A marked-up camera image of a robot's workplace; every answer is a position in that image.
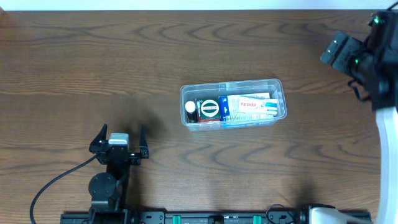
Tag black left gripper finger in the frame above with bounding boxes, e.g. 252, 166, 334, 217
139, 126, 149, 159
89, 124, 108, 152

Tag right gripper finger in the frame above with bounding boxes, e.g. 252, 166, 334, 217
331, 36, 363, 75
320, 31, 349, 65

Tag dark syrup bottle white cap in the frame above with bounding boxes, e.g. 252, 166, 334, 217
185, 101, 198, 123

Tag red Panadol ActiFast box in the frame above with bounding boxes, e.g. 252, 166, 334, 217
199, 118, 220, 123

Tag clear plastic container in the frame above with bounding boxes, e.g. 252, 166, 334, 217
180, 78, 287, 131

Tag green box round label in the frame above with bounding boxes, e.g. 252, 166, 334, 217
197, 99, 221, 119

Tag white Panadol box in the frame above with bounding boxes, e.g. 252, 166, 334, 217
238, 96, 278, 116

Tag blue white medicine box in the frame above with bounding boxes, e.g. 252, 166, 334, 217
219, 93, 276, 121

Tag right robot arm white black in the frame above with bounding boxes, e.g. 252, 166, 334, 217
320, 8, 397, 223

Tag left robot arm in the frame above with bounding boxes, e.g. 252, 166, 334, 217
88, 124, 149, 224

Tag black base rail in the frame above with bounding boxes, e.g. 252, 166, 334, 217
60, 208, 299, 224

